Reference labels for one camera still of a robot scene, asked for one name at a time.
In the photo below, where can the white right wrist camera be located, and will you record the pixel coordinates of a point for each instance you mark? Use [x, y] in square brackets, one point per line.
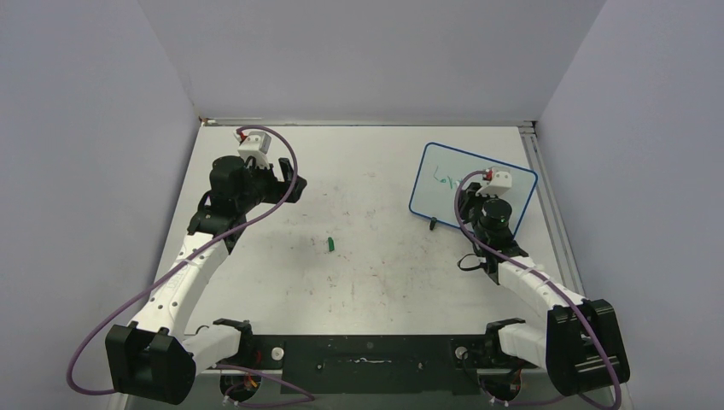
[495, 182]

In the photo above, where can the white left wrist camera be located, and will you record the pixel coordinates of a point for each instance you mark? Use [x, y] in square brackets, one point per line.
[253, 144]

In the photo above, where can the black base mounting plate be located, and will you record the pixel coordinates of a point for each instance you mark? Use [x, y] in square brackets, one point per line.
[398, 364]

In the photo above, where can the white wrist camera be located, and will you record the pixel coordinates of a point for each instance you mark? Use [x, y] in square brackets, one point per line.
[253, 144]
[495, 182]

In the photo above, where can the blue framed whiteboard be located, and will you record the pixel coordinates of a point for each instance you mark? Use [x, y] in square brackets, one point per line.
[441, 170]

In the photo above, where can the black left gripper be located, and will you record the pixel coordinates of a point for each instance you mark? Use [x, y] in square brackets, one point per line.
[278, 189]

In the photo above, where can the aluminium frame rail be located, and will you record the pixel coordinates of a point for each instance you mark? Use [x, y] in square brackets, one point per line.
[560, 241]

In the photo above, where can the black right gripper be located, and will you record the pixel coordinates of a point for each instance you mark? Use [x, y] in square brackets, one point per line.
[467, 198]

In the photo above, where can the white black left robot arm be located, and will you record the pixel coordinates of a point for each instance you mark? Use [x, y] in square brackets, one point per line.
[151, 357]

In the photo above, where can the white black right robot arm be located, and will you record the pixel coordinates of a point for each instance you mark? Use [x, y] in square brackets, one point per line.
[581, 347]

